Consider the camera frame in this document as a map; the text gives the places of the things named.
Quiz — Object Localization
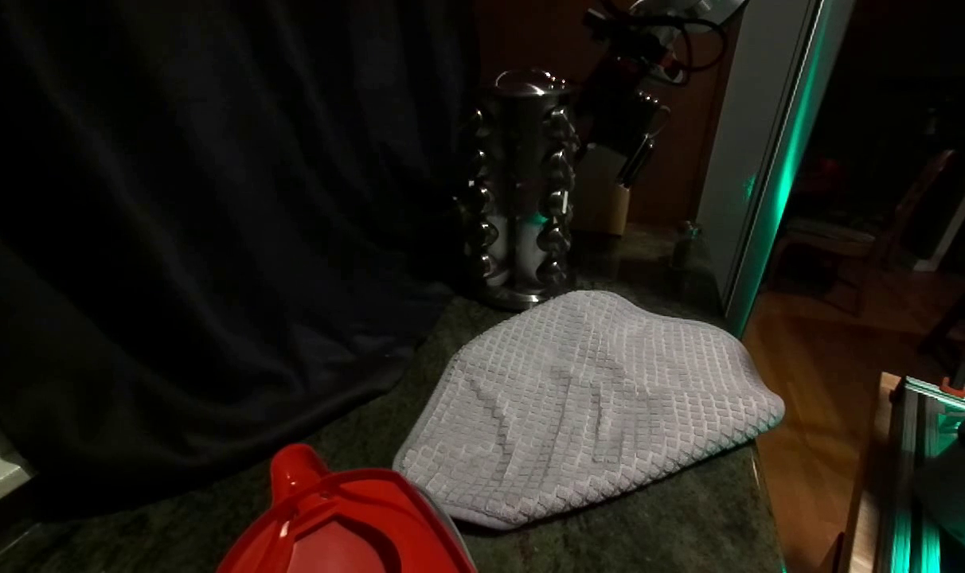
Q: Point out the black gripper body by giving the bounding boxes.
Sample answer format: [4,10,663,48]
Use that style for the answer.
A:
[582,36,689,136]

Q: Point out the silver rotating spice stand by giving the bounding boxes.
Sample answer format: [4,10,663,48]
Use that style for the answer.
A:
[457,68,588,311]

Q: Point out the spice jar with silver cap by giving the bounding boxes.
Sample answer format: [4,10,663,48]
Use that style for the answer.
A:
[665,218,709,280]

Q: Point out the wooden knife block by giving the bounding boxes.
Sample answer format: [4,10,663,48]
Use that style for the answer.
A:
[579,139,635,239]

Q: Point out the grey waffle cloth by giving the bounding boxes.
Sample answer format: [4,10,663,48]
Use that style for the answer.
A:
[392,286,788,535]

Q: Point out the black curtain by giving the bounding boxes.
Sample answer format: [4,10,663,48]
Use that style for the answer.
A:
[0,0,484,512]

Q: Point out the red plastic container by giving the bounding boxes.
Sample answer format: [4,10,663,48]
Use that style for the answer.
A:
[212,443,479,573]

